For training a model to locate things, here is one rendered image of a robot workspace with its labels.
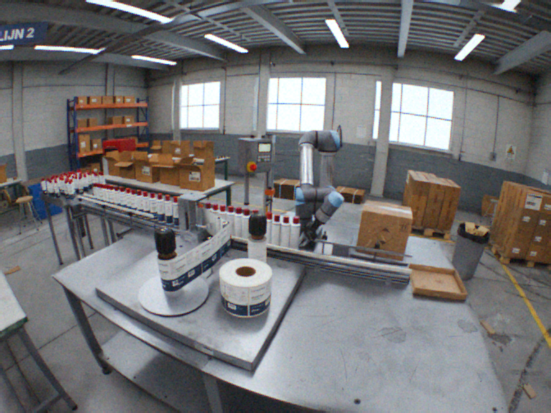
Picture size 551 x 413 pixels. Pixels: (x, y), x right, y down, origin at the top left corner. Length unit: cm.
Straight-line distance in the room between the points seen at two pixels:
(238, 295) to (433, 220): 398
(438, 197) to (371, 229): 304
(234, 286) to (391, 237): 97
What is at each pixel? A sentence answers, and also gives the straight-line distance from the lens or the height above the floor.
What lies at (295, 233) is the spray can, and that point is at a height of 100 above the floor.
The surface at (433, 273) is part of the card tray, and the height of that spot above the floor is 83.
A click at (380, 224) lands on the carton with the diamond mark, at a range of 154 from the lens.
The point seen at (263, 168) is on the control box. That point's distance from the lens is 147.
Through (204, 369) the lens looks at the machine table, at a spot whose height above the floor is 83.
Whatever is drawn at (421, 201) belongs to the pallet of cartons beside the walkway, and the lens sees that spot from 447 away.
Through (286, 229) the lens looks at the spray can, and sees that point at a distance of 139.
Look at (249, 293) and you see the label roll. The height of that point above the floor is 99.
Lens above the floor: 157
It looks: 18 degrees down
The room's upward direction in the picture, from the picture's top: 3 degrees clockwise
